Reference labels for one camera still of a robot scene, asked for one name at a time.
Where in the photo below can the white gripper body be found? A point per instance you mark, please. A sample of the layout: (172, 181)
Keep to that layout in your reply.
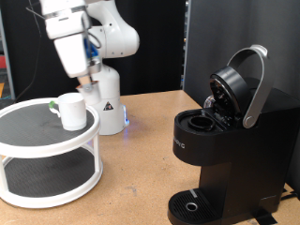
(72, 56)

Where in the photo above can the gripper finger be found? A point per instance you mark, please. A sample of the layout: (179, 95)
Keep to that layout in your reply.
(88, 87)
(83, 79)

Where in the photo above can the black Keurig coffee machine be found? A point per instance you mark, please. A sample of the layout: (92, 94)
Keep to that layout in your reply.
(250, 156)

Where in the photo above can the white two-tier turntable shelf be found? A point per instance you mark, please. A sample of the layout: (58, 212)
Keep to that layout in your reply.
(37, 131)

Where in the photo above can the black tape strip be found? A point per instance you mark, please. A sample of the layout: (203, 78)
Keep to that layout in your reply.
(265, 218)

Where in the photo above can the wrist camera blue mount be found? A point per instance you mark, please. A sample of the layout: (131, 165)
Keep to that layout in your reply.
(90, 53)

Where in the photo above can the grey metal frame post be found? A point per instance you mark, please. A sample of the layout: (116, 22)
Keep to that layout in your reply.
(7, 59)

